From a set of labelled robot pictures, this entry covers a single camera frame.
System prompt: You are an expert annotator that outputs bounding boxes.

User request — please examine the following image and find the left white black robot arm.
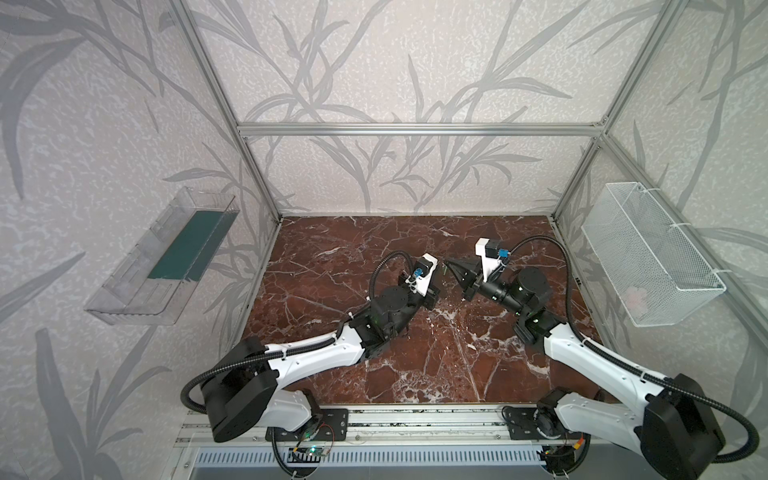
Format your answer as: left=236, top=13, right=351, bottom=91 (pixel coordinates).
left=181, top=285, right=440, bottom=443

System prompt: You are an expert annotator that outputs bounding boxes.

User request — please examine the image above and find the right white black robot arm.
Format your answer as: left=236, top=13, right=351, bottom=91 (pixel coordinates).
left=447, top=260, right=725, bottom=479

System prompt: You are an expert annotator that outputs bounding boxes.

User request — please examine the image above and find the pink object in basket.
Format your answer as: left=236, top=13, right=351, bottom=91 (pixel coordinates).
left=622, top=286, right=649, bottom=319

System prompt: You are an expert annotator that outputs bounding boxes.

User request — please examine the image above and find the green circuit board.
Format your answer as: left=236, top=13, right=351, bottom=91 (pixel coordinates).
left=289, top=445, right=332, bottom=463

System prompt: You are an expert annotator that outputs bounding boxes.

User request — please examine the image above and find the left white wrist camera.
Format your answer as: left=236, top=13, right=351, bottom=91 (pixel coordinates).
left=406, top=253, right=438, bottom=297

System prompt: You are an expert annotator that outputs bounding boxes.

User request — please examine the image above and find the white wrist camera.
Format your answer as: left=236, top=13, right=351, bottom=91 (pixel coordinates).
left=475, top=238, right=510, bottom=282
left=406, top=253, right=438, bottom=297

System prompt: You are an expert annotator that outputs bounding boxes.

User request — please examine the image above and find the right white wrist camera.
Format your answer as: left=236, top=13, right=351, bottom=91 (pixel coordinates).
left=475, top=238, right=510, bottom=282

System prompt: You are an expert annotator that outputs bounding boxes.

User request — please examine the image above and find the aluminium mounting rail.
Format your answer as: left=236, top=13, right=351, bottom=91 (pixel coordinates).
left=173, top=403, right=661, bottom=448

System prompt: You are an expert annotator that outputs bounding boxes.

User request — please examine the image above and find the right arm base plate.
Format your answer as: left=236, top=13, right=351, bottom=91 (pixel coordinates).
left=501, top=405, right=583, bottom=443

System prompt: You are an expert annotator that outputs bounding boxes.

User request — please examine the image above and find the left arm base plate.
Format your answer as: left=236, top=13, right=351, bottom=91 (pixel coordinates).
left=265, top=408, right=350, bottom=442

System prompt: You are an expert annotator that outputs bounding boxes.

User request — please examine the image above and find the white wire mesh basket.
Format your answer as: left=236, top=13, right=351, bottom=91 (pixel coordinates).
left=582, top=182, right=727, bottom=328

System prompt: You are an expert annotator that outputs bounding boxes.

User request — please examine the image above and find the right black corrugated cable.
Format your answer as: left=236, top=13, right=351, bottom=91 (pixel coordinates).
left=507, top=235, right=761, bottom=464

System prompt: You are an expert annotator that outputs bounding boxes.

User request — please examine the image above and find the clear plastic wall tray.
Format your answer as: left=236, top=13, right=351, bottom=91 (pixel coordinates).
left=84, top=187, right=240, bottom=326

